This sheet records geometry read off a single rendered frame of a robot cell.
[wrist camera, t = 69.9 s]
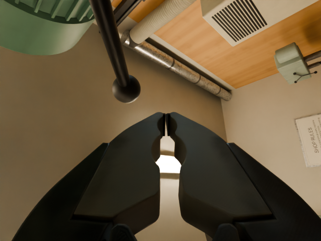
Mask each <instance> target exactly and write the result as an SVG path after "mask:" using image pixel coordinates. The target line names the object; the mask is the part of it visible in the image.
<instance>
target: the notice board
mask: <svg viewBox="0 0 321 241"><path fill-rule="evenodd" d="M294 123H295V126H296V130H297V134H298V137H299V141H300V145H301V148H302V152H303V156H304V159H305V163H306V166H307V167H319V166H321V113H317V114H313V115H309V116H304V117H300V118H296V119H294Z"/></svg>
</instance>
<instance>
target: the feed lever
mask: <svg viewBox="0 0 321 241"><path fill-rule="evenodd" d="M89 3H90V6H91V9H92V11H93V14H94V17H95V20H96V22H97V25H98V28H99V31H100V33H101V36H102V39H103V42H104V45H105V47H106V50H107V53H108V56H109V59H110V62H111V64H112V67H113V69H114V72H115V75H116V79H115V80H114V82H113V85H112V92H113V95H114V97H115V98H116V99H117V100H119V101H120V102H123V103H131V102H133V101H135V100H136V99H137V98H138V97H139V95H140V90H141V88H140V83H139V82H138V80H137V79H136V78H135V77H134V76H132V75H129V74H128V69H127V65H126V61H125V57H124V53H123V49H122V45H121V41H120V37H119V33H118V28H117V24H116V20H115V16H114V13H113V9H112V4H111V0H89Z"/></svg>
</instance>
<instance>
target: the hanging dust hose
mask: <svg viewBox="0 0 321 241"><path fill-rule="evenodd" d="M195 1H197V0H165V1H164V2H163V3H162V4H160V5H159V6H158V7H157V8H155V9H154V10H153V11H152V12H150V13H149V14H148V15H147V16H146V17H145V18H144V19H142V20H141V21H140V22H139V23H138V24H137V25H136V26H134V27H133V28H132V29H131V30H130V32H129V34H130V37H131V39H132V40H133V41H134V42H135V43H137V44H140V43H142V42H143V41H144V40H145V39H147V38H148V37H149V36H151V35H152V34H153V33H155V32H156V31H157V30H158V29H159V28H161V27H162V26H164V25H165V24H167V23H168V22H170V21H171V20H172V19H174V18H175V17H176V16H178V14H180V13H181V12H183V11H184V10H185V9H186V8H188V7H189V6H190V5H192V4H193V3H194V2H195Z"/></svg>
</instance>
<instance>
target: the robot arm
mask: <svg viewBox="0 0 321 241"><path fill-rule="evenodd" d="M165 123H166V128H167V135H168V136H170V137H171V138H172V139H173V141H174V142H175V145H174V157H175V159H176V160H177V161H178V162H179V163H180V164H181V167H180V177H179V192H178V198H179V205H180V212H181V217H182V218H183V220H184V221H185V222H187V223H188V224H190V225H192V226H194V227H195V228H197V229H199V230H201V231H202V232H204V233H205V236H206V239H207V241H321V218H320V217H319V216H318V215H317V214H316V212H315V211H314V210H313V209H312V208H311V207H310V206H309V205H308V204H307V203H306V202H305V201H304V200H303V199H302V198H301V197H300V196H299V195H298V194H297V193H296V192H295V191H294V190H293V189H292V188H291V187H289V186H288V185H287V184H286V183H285V182H283V181H282V180H281V179H280V178H278V177H277V176H276V175H275V174H273V173H272V172H271V171H269V170H268V169H267V168H265V167H264V166H263V165H262V164H261V163H259V162H258V161H257V160H256V159H254V158H253V157H252V156H250V155H249V154H248V153H246V152H245V151H244V150H243V149H241V148H240V147H239V146H238V145H236V144H235V143H234V142H231V143H227V142H226V141H225V140H223V139H222V138H221V137H220V136H218V135H217V134H216V133H214V132H213V131H211V130H210V129H208V128H206V127H204V126H202V125H200V124H198V123H196V122H194V121H193V120H191V119H189V118H187V117H185V116H183V115H181V114H179V113H177V112H171V113H167V114H165V113H162V112H156V113H154V114H153V115H151V116H149V117H147V118H145V119H143V120H141V121H139V122H138V123H136V124H134V125H132V126H130V127H129V128H127V129H125V130H124V131H123V132H122V133H120V134H119V135H118V136H117V137H115V138H114V139H113V140H112V141H111V142H110V143H104V142H103V143H102V144H101V145H100V146H98V147H97V148H96V149H95V150H94V151H93V152H92V153H91V154H90V155H88V156H87V157H86V158H85V159H84V160H83V161H81V162H80V163H79V164H78V165H77V166H76V167H74V168H73V169H72V170H71V171H70V172H69V173H67V174H66V175H65V176H64V177H63V178H62V179H61V180H59V181H58V182H57V183H56V184H55V185H54V186H53V187H52V188H51V189H50V190H49V191H48V192H47V193H46V194H45V195H44V196H43V198H42V199H41V200H40V201H39V202H38V203H37V205H36V206H35V207H34V208H33V210H32V211H31V212H30V213H29V215H28V216H27V218H26V219H25V220H24V222H23V223H22V225H21V226H20V228H19V229H18V231H17V232H16V234H15V235H14V237H13V239H12V241H137V239H136V237H135V236H134V235H135V234H137V233H138V232H140V231H141V230H143V229H145V228H146V227H148V226H150V225H151V224H153V223H154V222H156V221H157V219H158V218H159V215H160V197H161V170H160V167H159V166H158V165H157V163H156V162H157V161H158V160H159V159H160V156H161V138H162V137H163V136H165Z"/></svg>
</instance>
